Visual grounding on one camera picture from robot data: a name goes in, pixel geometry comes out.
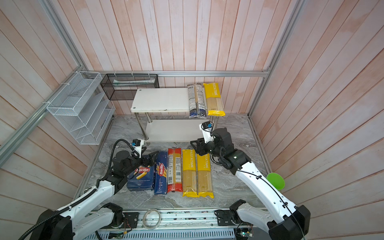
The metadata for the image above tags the yellow spaghetti bag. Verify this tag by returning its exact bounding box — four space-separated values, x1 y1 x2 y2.
197 154 214 199
182 150 198 198
204 83 226 117

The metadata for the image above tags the dark blue spaghetti bag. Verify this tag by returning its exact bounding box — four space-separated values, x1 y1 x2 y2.
187 83 207 119

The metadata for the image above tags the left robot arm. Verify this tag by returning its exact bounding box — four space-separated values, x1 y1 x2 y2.
20 139 159 240

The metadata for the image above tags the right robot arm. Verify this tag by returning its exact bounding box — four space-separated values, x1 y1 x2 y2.
191 122 311 240

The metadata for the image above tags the blue Barilla pasta box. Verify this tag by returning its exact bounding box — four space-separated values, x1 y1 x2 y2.
127 166 155 192

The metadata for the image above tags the white two-tier shelf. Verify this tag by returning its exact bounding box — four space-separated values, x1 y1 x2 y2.
131 88 219 142

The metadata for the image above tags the narrow blue Barilla spaghetti box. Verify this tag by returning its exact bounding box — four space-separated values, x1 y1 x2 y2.
154 151 168 195

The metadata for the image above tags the red spaghetti bag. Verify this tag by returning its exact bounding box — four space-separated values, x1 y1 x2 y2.
167 148 183 193

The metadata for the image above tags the green funnel cup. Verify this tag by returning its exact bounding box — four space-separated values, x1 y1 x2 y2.
267 173 286 191

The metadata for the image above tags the black mesh basket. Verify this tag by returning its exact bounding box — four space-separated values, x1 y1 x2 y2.
101 73 160 101

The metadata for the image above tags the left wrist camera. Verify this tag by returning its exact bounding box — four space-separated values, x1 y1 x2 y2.
131 139 146 158

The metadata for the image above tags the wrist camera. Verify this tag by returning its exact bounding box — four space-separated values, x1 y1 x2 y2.
200 121 214 144
131 139 146 158

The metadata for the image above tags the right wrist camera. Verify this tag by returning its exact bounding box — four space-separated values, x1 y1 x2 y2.
200 121 214 144

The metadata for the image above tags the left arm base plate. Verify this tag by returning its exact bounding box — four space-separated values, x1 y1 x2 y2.
107 212 139 230

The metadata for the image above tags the coiled white cable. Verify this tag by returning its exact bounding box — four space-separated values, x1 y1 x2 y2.
141 208 162 230

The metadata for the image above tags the white wire mesh organizer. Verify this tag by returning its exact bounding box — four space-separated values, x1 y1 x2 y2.
47 72 115 145

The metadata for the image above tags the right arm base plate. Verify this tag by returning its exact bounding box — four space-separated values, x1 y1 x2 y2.
214 210 241 226

